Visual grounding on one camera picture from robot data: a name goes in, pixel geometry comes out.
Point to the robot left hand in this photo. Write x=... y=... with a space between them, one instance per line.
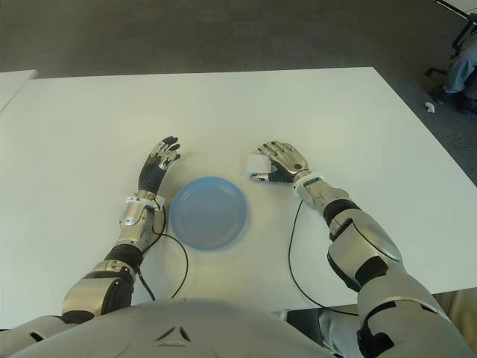
x=151 y=175

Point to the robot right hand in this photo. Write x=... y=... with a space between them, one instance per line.
x=290 y=160

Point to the white charger block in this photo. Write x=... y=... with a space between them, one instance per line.
x=257 y=164

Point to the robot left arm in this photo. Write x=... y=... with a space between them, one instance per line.
x=93 y=283

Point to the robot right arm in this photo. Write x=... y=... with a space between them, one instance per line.
x=365 y=238

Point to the blue plastic plate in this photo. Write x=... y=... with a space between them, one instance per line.
x=208 y=212

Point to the small white floor object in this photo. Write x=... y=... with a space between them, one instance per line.
x=430 y=107

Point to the grey robot torso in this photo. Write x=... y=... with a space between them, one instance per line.
x=175 y=328

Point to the neighbouring white table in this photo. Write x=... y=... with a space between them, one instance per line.
x=13 y=85

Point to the seated person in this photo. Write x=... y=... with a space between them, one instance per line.
x=462 y=74

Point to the beige fabric object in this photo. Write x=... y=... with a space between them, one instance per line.
x=458 y=309

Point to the white table edge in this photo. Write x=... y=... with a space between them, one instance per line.
x=466 y=6

